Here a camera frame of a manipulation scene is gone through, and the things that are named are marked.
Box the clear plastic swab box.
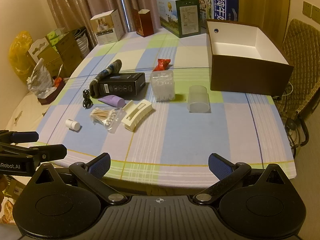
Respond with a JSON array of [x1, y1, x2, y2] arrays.
[[150, 70, 176, 102]]

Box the grey knitted sock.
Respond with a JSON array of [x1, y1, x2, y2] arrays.
[[90, 59, 123, 98]]

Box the blue milk carton box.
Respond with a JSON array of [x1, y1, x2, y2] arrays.
[[192, 0, 239, 22]]

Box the dark red carton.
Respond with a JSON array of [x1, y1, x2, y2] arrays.
[[132, 8, 155, 38]]

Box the yellow plastic bag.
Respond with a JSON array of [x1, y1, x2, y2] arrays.
[[8, 30, 34, 83]]

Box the purple tube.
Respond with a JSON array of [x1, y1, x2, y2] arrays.
[[98, 95, 125, 108]]

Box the quilted chair cushion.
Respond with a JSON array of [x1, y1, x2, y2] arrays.
[[277, 18, 320, 121]]

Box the white plastic bag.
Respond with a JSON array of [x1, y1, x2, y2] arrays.
[[27, 58, 54, 98]]

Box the black cable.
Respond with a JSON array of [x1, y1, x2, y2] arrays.
[[82, 89, 94, 109]]

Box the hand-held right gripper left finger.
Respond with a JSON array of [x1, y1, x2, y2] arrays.
[[32, 152, 128, 206]]

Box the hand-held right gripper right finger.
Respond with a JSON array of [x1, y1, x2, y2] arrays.
[[192, 152, 287, 206]]

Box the white striped bag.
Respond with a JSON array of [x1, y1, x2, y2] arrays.
[[74, 27, 90, 58]]

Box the white cable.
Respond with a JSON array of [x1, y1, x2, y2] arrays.
[[274, 81, 293, 99]]

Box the small white bottle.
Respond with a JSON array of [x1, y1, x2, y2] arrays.
[[65, 119, 81, 131]]

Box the wall switch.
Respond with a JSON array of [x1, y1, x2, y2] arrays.
[[302, 1, 320, 19]]

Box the red snack packet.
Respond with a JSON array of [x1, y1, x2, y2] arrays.
[[153, 58, 172, 72]]

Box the green tissue packs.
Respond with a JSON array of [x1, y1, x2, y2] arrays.
[[47, 28, 66, 47]]

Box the green milk carton box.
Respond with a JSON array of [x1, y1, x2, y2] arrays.
[[156, 0, 203, 39]]

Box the white photo product box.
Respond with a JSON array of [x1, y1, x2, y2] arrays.
[[90, 9, 126, 46]]

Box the brown cardboard box white inside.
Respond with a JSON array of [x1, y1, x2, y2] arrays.
[[206, 19, 294, 96]]

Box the cream hair claw clip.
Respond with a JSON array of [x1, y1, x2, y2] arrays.
[[121, 99, 154, 132]]

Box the bag of cotton swabs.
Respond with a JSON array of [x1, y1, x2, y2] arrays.
[[90, 107, 124, 134]]

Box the black product box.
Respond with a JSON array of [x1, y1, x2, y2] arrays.
[[98, 72, 146, 97]]

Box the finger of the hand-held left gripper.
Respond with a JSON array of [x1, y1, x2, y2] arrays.
[[0, 129, 39, 143], [0, 142, 68, 161]]

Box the dark wooden tray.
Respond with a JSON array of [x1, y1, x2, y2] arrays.
[[37, 80, 66, 105]]

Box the frosted plastic cup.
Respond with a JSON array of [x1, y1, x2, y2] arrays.
[[188, 85, 211, 114]]

